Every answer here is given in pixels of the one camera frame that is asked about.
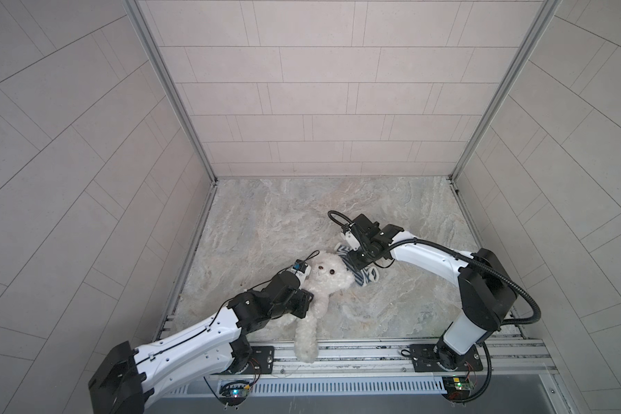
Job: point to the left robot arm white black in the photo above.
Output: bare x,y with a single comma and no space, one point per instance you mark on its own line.
130,379

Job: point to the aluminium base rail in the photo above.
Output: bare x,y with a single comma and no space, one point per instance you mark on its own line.
508,355

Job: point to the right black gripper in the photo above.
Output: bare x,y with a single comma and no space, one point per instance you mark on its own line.
356,263

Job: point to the green circuit board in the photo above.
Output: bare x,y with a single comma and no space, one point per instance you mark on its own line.
235,393
457,388

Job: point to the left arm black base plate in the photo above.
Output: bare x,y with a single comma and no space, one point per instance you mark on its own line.
260,362

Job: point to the white teddy bear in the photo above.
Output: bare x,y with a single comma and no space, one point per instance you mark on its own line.
328,275

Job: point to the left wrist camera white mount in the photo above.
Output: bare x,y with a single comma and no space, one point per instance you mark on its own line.
301,270

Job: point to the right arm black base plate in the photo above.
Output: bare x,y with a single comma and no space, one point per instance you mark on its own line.
433,358

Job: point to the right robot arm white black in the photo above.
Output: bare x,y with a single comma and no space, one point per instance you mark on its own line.
485,291

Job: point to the blue white striped sweater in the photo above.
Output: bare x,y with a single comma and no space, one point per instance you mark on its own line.
367,275

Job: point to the right green circuit board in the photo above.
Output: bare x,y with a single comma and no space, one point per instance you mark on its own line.
457,388

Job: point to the left corner aluminium profile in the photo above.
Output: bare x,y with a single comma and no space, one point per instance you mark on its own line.
145,35

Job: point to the corner aluminium profile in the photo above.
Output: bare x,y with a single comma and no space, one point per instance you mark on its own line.
524,52
145,35

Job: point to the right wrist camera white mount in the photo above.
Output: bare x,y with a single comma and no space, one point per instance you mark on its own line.
351,243

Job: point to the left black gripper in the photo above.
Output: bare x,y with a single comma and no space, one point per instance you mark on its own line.
302,297

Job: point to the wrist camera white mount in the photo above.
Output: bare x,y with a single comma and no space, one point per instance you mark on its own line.
351,243
301,270

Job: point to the left green circuit board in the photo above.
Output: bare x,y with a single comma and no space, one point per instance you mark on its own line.
235,393

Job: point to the right corner aluminium profile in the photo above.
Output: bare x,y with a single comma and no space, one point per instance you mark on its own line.
524,52

